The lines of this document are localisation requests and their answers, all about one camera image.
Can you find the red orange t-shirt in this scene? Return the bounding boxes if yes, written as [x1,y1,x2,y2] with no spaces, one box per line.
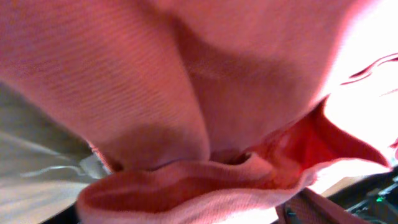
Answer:
[1,0,397,223]

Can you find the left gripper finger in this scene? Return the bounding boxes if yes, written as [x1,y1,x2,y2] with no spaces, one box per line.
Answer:
[275,189,369,224]

